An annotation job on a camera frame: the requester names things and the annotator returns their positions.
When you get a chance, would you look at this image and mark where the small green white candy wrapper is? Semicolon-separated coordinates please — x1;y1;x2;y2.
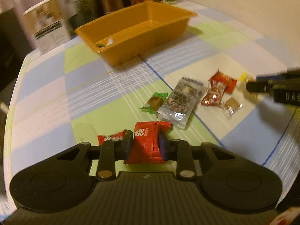
95;37;115;48

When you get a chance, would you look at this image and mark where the orange plastic tray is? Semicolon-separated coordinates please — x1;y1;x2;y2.
74;1;198;67

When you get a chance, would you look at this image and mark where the clear brown candy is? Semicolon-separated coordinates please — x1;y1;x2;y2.
221;97;244;120

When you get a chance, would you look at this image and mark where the green candy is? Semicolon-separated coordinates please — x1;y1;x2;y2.
139;91;169;114

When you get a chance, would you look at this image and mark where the white cardboard box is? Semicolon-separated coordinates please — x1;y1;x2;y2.
23;0;71;53

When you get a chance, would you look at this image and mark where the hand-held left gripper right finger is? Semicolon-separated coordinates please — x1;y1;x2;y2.
158;131;237;181

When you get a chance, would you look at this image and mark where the silver snack packet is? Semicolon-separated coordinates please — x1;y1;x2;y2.
157;77;207;130

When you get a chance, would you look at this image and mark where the yellow candy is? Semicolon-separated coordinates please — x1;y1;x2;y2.
238;72;255;85

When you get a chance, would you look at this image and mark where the red square snack packet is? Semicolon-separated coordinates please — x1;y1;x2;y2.
124;121;173;164

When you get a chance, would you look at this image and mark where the checkered tablecloth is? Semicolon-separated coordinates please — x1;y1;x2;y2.
5;0;300;193

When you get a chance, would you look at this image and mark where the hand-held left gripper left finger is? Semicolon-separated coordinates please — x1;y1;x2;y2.
56;130;134;181

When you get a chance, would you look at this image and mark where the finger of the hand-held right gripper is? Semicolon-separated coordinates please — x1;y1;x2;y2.
256;68;300;81
245;80;276;95

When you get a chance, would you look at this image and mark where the black panel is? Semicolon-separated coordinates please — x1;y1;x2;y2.
0;8;35;89

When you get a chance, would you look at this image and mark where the red snack packet white print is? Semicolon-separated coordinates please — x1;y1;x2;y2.
97;130;128;146

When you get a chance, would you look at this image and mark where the red white patterned candy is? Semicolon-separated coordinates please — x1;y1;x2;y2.
201;81;227;106

